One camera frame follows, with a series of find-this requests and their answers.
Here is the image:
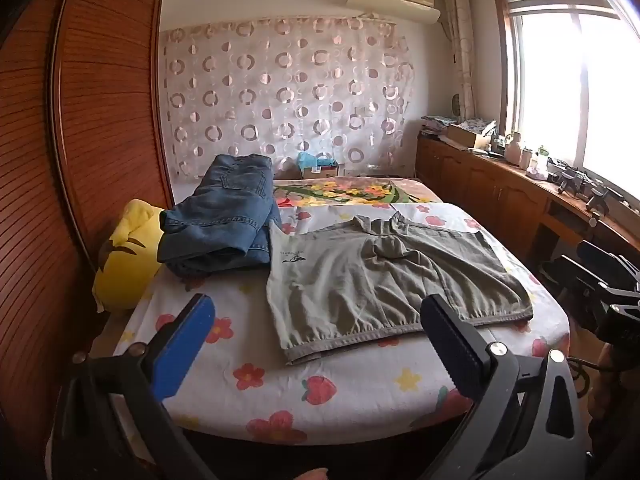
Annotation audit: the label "patterned window curtain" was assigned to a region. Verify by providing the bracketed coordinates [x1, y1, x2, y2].
[442, 0, 478, 121]

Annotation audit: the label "brown slatted wooden wardrobe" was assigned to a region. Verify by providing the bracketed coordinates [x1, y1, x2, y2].
[0, 0, 176, 461]

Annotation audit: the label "folded blue jeans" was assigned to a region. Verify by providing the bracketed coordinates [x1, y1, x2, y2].
[157, 154, 281, 277]

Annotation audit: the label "wooden framed window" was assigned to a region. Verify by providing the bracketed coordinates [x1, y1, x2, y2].
[492, 0, 640, 211]

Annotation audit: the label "white strawberry print bed sheet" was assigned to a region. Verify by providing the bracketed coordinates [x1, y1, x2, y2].
[112, 202, 571, 445]

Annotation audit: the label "black cable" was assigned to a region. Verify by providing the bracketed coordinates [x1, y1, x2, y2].
[567, 356, 601, 398]

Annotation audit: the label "open cardboard box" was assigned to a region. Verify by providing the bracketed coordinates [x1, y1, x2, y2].
[446, 124, 493, 150]

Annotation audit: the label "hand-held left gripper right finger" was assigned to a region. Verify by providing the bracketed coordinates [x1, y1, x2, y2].
[420, 294, 591, 480]

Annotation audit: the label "wooden cabinet counter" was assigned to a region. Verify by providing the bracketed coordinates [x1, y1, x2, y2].
[416, 132, 640, 281]

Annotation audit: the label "person's right hand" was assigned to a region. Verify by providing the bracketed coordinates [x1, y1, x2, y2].
[589, 344, 623, 423]

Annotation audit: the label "circle-patterned wall curtain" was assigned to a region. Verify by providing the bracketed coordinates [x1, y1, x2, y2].
[160, 15, 417, 181]

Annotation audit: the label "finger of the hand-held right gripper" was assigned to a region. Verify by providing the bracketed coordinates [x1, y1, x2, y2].
[542, 254, 608, 293]
[576, 240, 640, 286]

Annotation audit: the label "stack of folded cloths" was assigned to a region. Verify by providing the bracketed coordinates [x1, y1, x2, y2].
[420, 115, 458, 136]

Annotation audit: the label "yellow plush toy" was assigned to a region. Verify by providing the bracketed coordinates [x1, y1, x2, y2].
[93, 199, 173, 311]

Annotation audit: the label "grey-green pants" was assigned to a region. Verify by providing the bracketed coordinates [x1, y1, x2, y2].
[266, 211, 535, 365]

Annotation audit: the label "floral peach blanket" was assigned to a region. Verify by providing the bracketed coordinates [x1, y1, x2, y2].
[272, 176, 443, 208]

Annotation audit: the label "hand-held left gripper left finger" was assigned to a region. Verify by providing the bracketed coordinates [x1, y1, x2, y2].
[50, 293, 217, 480]

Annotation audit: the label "patterned cloth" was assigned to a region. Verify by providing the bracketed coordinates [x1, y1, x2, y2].
[457, 119, 497, 136]

